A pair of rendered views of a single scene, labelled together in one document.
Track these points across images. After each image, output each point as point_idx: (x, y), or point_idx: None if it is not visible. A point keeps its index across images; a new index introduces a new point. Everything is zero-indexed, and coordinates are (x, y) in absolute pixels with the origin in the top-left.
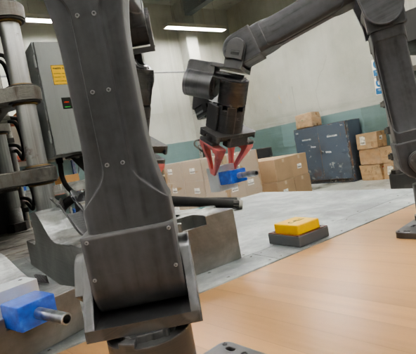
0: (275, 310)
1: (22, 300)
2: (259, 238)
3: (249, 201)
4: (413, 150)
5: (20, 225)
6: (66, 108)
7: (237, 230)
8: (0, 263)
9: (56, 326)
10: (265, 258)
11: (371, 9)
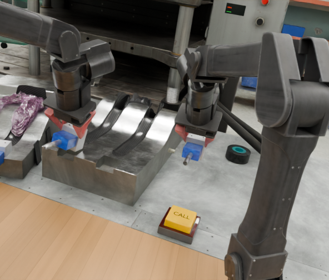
0: (38, 245)
1: None
2: (182, 204)
3: (308, 168)
4: (237, 251)
5: None
6: (227, 13)
7: (206, 186)
8: (41, 123)
9: (8, 170)
10: (130, 219)
11: (260, 100)
